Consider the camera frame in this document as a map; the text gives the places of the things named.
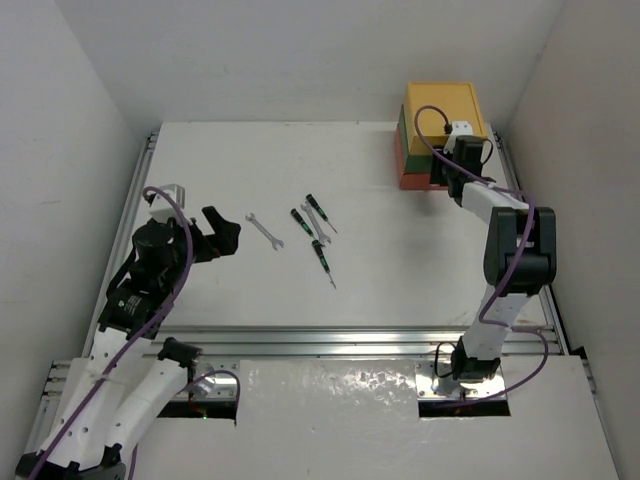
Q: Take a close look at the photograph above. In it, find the green drawer box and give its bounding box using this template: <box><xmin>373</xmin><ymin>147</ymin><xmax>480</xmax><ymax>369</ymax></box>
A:
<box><xmin>398</xmin><ymin>107</ymin><xmax>433</xmax><ymax>174</ymax></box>

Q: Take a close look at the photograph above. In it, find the green black screwdriver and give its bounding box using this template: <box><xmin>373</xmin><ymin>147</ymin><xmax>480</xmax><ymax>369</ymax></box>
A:
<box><xmin>305</xmin><ymin>194</ymin><xmax>337</xmax><ymax>232</ymax></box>
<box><xmin>311</xmin><ymin>240</ymin><xmax>337</xmax><ymax>288</ymax></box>
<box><xmin>290</xmin><ymin>208</ymin><xmax>315</xmax><ymax>238</ymax></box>

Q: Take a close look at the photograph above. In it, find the yellow drawer box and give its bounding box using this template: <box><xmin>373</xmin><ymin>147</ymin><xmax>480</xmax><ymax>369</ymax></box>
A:
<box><xmin>403</xmin><ymin>81</ymin><xmax>489</xmax><ymax>156</ymax></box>

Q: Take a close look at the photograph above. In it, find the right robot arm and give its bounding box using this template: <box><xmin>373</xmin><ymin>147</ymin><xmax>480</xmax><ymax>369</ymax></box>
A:
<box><xmin>433</xmin><ymin>135</ymin><xmax>557</xmax><ymax>383</ymax></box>

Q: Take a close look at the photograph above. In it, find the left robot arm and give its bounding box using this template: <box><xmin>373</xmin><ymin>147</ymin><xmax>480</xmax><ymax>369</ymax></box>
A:
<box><xmin>15</xmin><ymin>206</ymin><xmax>241</xmax><ymax>479</ymax></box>

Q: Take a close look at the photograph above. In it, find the red drawer box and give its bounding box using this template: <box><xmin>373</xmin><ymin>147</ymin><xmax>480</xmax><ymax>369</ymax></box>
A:
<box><xmin>394</xmin><ymin>124</ymin><xmax>446</xmax><ymax>191</ymax></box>

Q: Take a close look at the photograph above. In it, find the silver open-end wrench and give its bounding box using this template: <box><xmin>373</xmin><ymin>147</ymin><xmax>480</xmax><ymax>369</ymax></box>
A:
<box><xmin>245</xmin><ymin>213</ymin><xmax>284</xmax><ymax>251</ymax></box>

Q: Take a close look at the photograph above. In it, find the silver combination wrench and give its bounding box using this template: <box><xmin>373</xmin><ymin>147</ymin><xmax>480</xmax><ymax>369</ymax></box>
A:
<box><xmin>300</xmin><ymin>202</ymin><xmax>331</xmax><ymax>246</ymax></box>

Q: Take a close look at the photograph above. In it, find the white front cover panel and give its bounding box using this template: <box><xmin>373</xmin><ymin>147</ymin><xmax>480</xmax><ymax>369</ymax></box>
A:
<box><xmin>134</xmin><ymin>356</ymin><xmax>617</xmax><ymax>479</ymax></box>

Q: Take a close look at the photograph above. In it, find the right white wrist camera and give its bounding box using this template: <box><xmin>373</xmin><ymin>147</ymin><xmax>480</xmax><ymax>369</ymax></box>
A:
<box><xmin>443</xmin><ymin>120</ymin><xmax>474</xmax><ymax>153</ymax></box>

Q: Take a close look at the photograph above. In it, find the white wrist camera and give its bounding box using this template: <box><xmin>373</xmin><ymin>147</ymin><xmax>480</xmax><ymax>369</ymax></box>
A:
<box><xmin>443</xmin><ymin>120</ymin><xmax>474</xmax><ymax>153</ymax></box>
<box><xmin>143</xmin><ymin>184</ymin><xmax>186</xmax><ymax>223</ymax></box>

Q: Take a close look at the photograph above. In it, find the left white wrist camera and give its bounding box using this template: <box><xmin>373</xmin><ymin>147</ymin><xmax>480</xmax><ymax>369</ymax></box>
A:
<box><xmin>143</xmin><ymin>184</ymin><xmax>186</xmax><ymax>223</ymax></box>

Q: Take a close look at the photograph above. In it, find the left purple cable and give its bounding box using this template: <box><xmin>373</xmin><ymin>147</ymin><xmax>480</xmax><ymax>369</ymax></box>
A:
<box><xmin>24</xmin><ymin>185</ymin><xmax>241</xmax><ymax>480</ymax></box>

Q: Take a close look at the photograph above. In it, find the purple cable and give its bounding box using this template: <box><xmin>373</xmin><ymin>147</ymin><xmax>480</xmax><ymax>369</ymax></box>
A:
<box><xmin>24</xmin><ymin>185</ymin><xmax>241</xmax><ymax>480</ymax></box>
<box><xmin>413</xmin><ymin>105</ymin><xmax>550</xmax><ymax>404</ymax></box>

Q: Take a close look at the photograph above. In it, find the aluminium rail frame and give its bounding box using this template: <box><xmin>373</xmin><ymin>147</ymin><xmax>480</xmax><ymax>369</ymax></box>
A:
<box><xmin>37</xmin><ymin>130</ymin><xmax>599</xmax><ymax>416</ymax></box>

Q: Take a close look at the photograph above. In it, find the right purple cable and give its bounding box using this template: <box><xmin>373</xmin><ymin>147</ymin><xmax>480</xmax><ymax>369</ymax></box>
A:
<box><xmin>413</xmin><ymin>105</ymin><xmax>550</xmax><ymax>404</ymax></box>

